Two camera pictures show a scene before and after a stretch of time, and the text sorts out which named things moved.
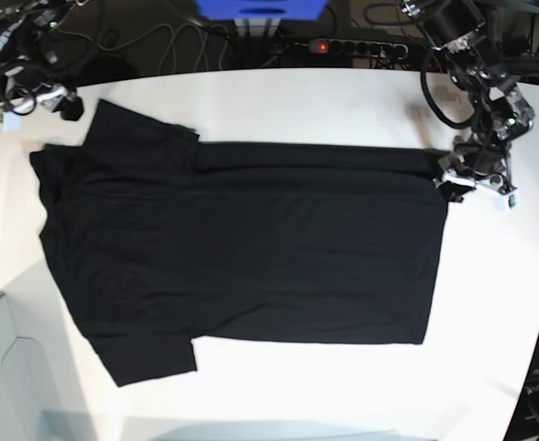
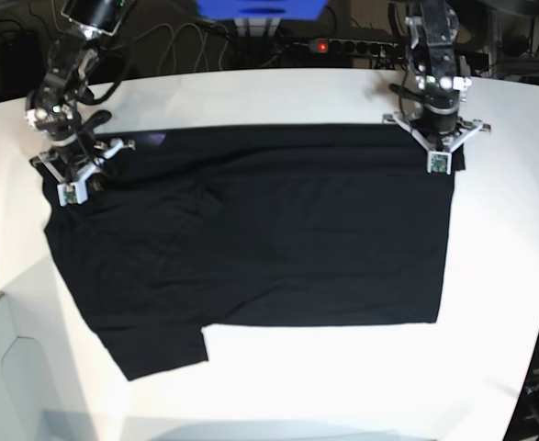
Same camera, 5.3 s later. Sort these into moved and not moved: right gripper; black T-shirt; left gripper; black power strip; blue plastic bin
Moved: right gripper; left gripper; black T-shirt
Not moved: black power strip; blue plastic bin
